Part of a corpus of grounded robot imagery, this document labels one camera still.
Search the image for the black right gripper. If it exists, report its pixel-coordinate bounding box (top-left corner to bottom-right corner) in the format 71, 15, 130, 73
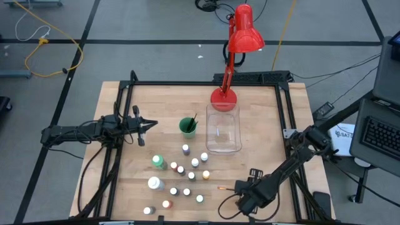
234, 167, 276, 217

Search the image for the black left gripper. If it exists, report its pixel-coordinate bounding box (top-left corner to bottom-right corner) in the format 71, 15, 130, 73
124, 105, 159, 147

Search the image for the large green paint bottle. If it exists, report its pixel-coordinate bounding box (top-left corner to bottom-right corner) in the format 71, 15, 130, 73
151, 154, 169, 171

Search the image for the large white paint bottle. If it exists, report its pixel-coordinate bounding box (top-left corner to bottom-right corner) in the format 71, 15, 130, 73
147, 176, 166, 191

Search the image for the green plastic cup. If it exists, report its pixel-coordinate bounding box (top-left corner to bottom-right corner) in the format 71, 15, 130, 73
178, 116, 198, 139

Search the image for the clear plastic bin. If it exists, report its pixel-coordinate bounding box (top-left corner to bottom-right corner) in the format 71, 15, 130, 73
205, 102, 243, 154

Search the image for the silver mounting plate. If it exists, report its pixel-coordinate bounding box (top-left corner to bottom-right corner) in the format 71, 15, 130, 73
282, 127, 301, 140

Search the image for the black flat pad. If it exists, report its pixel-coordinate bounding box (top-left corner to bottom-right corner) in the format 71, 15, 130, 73
312, 191, 333, 219

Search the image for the white box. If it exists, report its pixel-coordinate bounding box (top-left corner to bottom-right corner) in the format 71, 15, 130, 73
327, 122, 356, 158

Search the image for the black power brick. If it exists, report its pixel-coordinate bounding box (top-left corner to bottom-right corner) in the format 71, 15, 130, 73
314, 101, 335, 119

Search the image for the black desk stand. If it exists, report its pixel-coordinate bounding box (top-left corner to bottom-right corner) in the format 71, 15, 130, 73
317, 90, 376, 204

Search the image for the white disc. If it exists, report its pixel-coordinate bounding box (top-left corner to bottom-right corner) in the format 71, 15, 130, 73
354, 157, 372, 169

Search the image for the red desk lamp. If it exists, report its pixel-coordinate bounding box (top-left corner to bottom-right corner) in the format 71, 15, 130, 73
210, 3, 266, 113

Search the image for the grey stand base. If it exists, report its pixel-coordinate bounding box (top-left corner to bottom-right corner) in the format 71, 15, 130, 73
3, 0, 64, 8
0, 69, 34, 79

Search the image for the black laptop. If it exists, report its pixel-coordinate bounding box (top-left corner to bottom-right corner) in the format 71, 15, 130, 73
349, 98, 400, 178

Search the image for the black keyboard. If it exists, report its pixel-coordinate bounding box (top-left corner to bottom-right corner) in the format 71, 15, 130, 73
362, 115, 400, 163

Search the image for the dark grey desk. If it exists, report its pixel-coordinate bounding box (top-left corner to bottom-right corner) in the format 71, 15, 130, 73
372, 36, 400, 106

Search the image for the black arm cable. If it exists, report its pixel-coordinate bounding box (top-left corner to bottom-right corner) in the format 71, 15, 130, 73
77, 145, 106, 215

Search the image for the black lamp cord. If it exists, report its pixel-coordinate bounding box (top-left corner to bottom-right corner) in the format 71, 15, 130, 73
222, 39, 247, 68

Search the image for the black cable coil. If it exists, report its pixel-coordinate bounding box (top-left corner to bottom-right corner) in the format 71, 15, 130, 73
194, 0, 269, 25

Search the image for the yellow extension cord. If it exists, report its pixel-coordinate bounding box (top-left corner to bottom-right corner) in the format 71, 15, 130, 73
14, 0, 84, 78

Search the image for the white cable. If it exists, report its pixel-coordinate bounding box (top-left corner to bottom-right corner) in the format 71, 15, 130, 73
14, 11, 51, 42

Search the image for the thin yellow cable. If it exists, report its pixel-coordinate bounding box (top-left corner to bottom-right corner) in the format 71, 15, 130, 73
271, 0, 298, 71

